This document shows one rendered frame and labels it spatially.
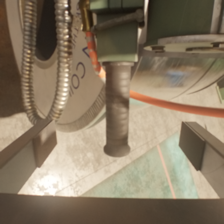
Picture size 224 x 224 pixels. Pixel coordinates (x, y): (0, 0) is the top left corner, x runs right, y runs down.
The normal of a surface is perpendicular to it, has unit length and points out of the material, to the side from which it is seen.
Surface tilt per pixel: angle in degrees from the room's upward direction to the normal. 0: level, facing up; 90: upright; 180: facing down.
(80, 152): 0
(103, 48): 58
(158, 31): 109
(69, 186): 0
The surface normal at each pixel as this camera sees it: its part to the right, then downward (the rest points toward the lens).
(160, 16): -0.93, 0.11
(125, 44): -0.20, 0.29
